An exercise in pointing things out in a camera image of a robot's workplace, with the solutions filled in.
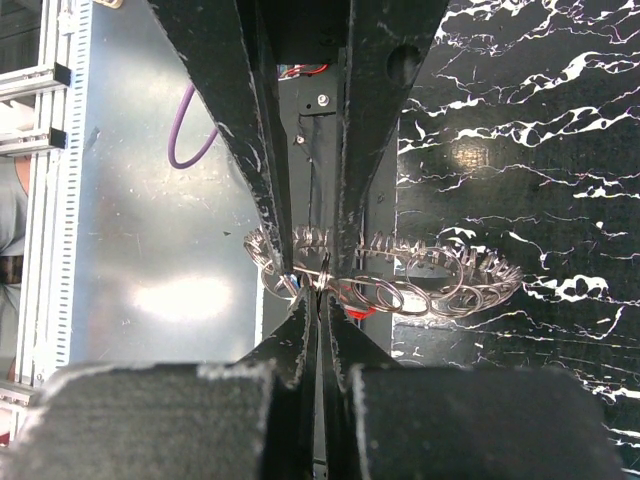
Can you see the red plastic key tag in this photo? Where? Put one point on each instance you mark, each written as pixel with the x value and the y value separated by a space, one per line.
pixel 360 315

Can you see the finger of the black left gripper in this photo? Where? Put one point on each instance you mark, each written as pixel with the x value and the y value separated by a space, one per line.
pixel 387 44
pixel 225 49

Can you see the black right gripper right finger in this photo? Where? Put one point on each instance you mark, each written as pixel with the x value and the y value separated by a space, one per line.
pixel 343 346

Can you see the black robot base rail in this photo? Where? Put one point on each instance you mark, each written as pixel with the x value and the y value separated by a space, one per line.
pixel 311 132

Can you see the blue plastic key tag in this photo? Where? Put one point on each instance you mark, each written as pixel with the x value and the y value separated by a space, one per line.
pixel 295 282

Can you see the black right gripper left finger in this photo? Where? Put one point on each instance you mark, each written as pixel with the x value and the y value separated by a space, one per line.
pixel 291 353

